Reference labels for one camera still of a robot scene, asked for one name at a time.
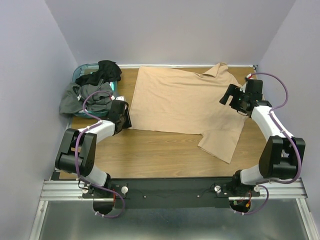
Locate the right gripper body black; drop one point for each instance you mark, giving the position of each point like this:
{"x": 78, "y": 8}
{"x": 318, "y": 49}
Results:
{"x": 243, "y": 97}

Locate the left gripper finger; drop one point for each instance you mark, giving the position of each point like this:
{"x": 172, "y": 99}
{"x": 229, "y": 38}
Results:
{"x": 127, "y": 122}
{"x": 120, "y": 124}

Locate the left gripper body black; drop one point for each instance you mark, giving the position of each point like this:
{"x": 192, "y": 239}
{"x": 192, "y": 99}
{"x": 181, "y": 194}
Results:
{"x": 121, "y": 117}

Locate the teal plastic basket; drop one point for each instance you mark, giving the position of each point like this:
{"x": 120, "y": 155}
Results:
{"x": 89, "y": 68}

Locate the black t shirt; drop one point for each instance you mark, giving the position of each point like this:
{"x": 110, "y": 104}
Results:
{"x": 108, "y": 71}

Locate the beige t shirt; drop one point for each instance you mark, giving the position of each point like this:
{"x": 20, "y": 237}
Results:
{"x": 178, "y": 101}

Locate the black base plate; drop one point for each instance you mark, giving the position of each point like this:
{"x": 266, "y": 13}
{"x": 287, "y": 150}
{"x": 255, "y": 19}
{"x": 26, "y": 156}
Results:
{"x": 172, "y": 193}

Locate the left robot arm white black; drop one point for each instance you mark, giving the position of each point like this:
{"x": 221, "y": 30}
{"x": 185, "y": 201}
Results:
{"x": 77, "y": 151}

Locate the grey t shirt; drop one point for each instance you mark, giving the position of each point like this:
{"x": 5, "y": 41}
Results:
{"x": 99, "y": 98}

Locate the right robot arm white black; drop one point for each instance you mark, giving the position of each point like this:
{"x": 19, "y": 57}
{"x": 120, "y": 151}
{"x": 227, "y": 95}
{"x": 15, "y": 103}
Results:
{"x": 282, "y": 156}

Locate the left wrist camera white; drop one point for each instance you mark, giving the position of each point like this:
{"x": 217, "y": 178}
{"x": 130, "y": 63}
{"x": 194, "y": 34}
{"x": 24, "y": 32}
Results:
{"x": 120, "y": 98}

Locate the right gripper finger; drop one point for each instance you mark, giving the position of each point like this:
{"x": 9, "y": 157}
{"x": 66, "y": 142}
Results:
{"x": 235, "y": 103}
{"x": 231, "y": 91}

